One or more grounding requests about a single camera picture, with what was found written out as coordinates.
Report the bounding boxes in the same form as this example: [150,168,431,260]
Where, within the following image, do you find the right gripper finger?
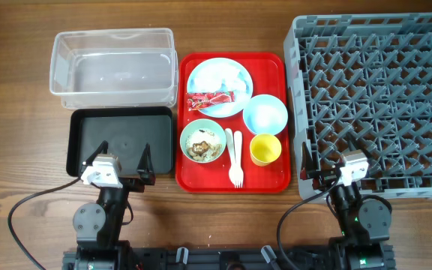
[346,133,371,158]
[301,142,314,171]

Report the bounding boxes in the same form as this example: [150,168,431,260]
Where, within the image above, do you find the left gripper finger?
[82,140,109,167]
[136,143,152,173]

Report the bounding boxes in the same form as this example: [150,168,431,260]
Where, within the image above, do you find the yellow plastic cup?
[250,133,282,167]

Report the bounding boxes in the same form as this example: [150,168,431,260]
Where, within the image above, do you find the green bowl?
[180,118,227,164]

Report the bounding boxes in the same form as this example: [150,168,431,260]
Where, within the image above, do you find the light blue bowl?
[243,94,289,135]

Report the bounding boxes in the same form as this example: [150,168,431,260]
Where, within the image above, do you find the rice and food scraps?
[185,129,222,163]

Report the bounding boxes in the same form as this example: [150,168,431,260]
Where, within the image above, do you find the white plastic fork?
[229,130,244,188]

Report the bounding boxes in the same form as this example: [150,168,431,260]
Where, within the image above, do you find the white plastic spoon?
[224,128,236,185]

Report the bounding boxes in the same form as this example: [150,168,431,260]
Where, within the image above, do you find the red snack wrapper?
[187,91,236,111]

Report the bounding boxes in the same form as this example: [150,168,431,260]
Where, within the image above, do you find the large light blue plate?
[184,58,254,118]

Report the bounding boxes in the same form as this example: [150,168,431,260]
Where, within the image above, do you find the white tissue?
[188,63,247,93]

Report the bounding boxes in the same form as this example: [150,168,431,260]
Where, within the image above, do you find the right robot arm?
[301,134,396,270]

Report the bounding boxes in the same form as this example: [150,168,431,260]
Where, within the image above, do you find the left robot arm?
[62,141,155,270]

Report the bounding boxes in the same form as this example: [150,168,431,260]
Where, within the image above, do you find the grey dishwasher rack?
[283,13,432,199]

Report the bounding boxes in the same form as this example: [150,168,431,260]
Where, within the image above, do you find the black plastic tray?
[66,106,175,177]

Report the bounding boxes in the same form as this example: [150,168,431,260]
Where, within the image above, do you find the red serving tray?
[175,52,291,194]

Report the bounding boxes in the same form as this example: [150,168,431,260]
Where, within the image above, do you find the clear plastic bin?
[49,28,179,110]

